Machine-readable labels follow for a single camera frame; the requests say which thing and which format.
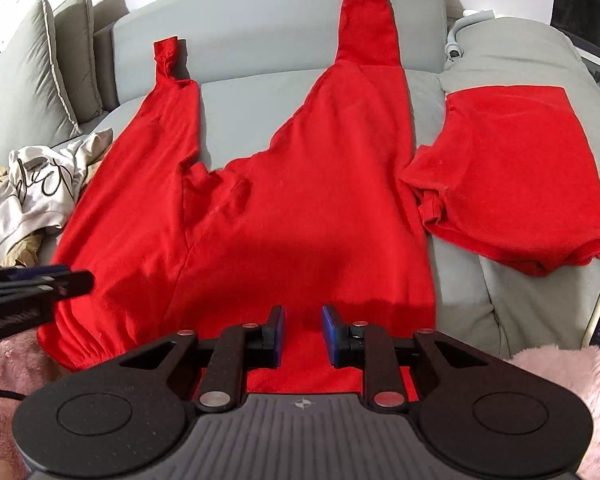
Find red long pants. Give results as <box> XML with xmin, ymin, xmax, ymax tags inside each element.
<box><xmin>38</xmin><ymin>0</ymin><xmax>436</xmax><ymax>392</ymax></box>

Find tan crumpled garment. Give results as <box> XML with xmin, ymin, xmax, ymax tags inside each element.
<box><xmin>0</xmin><ymin>129</ymin><xmax>112</xmax><ymax>269</ymax></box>

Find pink fluffy blanket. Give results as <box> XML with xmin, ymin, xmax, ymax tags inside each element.
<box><xmin>0</xmin><ymin>330</ymin><xmax>600</xmax><ymax>479</ymax></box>

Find white printed hoodie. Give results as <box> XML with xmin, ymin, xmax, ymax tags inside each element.
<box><xmin>0</xmin><ymin>128</ymin><xmax>114</xmax><ymax>266</ymax></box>

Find grey throw pillow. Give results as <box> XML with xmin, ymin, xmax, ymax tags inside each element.
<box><xmin>54</xmin><ymin>0</ymin><xmax>104</xmax><ymax>124</ymax></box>
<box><xmin>0</xmin><ymin>0</ymin><xmax>80</xmax><ymax>166</ymax></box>

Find folded red shirt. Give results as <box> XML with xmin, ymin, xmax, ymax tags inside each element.
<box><xmin>401</xmin><ymin>84</ymin><xmax>600</xmax><ymax>276</ymax></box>

